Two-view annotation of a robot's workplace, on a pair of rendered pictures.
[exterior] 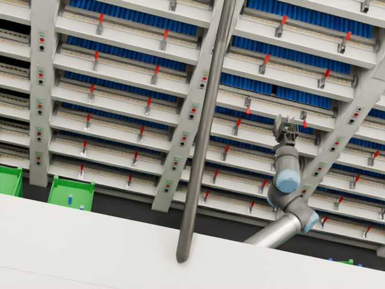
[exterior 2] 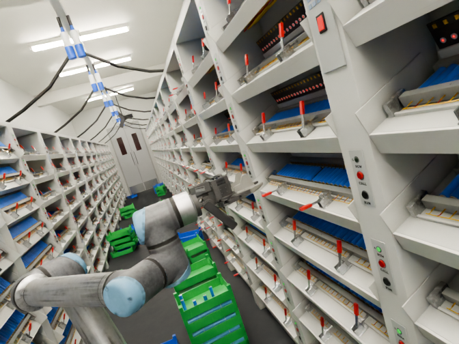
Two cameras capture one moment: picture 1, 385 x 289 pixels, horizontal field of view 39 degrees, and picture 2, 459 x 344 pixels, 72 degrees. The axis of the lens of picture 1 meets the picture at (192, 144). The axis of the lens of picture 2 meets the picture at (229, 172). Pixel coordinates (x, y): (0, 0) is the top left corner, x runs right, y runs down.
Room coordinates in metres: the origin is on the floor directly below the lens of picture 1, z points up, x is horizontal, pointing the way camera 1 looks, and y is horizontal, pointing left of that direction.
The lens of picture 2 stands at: (1.60, -1.24, 1.24)
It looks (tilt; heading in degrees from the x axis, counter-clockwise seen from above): 9 degrees down; 86
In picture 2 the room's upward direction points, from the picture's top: 17 degrees counter-clockwise
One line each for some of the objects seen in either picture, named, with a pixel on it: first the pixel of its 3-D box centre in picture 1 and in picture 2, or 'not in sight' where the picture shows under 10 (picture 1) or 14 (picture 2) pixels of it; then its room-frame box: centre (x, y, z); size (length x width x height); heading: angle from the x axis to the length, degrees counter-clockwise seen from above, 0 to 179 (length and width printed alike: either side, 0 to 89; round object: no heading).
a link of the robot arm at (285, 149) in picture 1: (286, 155); (186, 207); (1.51, -0.37, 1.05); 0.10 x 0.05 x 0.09; 101
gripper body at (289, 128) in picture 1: (286, 139); (212, 194); (1.59, -0.35, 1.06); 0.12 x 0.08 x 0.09; 11
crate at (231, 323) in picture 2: not in sight; (211, 319); (1.37, 0.45, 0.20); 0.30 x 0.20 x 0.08; 13
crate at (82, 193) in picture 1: (68, 208); (203, 295); (1.37, 0.45, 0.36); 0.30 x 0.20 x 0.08; 13
